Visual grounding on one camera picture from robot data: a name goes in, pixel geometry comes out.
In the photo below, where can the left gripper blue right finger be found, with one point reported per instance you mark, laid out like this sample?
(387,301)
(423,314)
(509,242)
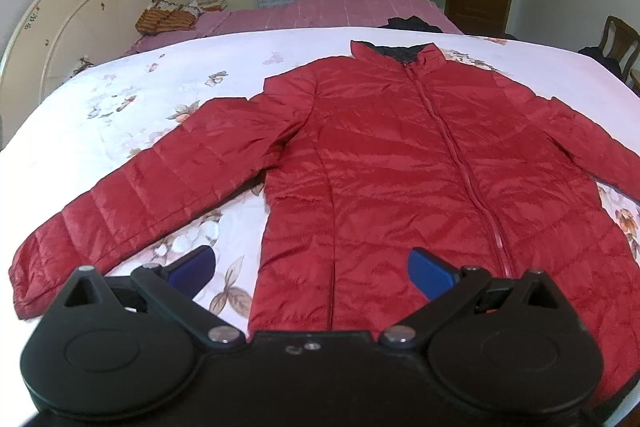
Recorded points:
(443,283)

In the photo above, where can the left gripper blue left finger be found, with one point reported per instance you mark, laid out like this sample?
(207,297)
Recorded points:
(176,283)

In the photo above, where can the red quilted puffer jacket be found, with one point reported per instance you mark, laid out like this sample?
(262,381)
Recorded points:
(366,156)

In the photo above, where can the white floral bed sheet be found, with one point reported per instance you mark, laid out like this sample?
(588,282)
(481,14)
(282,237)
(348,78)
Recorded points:
(101,118)

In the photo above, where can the black garment on bed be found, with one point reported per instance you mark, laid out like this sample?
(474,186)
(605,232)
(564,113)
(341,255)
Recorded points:
(413,23)

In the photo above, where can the orange patterned pillow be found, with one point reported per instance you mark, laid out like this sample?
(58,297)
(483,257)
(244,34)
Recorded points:
(165,16)

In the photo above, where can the pink checked bed cover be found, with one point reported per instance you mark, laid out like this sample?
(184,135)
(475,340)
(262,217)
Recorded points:
(302,14)

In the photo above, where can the cream arched headboard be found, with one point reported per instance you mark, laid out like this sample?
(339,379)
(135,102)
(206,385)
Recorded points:
(52,39)

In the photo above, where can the dark wooden chair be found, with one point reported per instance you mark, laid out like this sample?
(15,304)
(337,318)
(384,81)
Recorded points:
(618,49)

